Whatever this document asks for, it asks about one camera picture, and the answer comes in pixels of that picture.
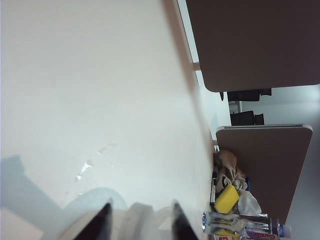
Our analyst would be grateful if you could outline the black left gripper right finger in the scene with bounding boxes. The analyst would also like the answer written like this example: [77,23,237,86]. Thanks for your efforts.
[170,199,201,240]

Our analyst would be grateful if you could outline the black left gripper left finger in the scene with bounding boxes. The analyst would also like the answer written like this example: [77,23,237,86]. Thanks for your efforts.
[66,196,114,240]

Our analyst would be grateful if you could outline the translucent white plastic ice scoop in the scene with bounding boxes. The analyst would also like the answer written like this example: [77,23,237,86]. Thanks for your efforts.
[127,202,157,240]

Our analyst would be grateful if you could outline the round clear plastic container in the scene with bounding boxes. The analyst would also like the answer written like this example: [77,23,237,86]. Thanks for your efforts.
[58,202,176,240]

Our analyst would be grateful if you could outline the clear plastic water bottle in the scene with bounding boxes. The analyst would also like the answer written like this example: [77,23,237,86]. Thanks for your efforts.
[201,211,293,239]

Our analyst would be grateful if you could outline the black pen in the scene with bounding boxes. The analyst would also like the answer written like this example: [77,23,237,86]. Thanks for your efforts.
[210,171,218,204]

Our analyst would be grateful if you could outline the yellow sponge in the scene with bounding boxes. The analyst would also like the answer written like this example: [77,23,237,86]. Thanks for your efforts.
[214,184,240,215]

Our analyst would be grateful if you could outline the crumpled white plastic bag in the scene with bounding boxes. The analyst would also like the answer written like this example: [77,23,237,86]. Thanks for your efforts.
[236,189,263,216]

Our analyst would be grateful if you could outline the brown partition panel white edge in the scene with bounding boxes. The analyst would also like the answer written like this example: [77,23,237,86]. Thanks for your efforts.
[215,123,314,222]

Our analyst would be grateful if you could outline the black background office chair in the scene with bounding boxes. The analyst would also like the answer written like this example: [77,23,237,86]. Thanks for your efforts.
[219,88,273,102]
[229,111,265,126]

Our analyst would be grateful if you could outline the wide brown desk partition panel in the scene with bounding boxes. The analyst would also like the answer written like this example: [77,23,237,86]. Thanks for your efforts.
[186,0,320,94]

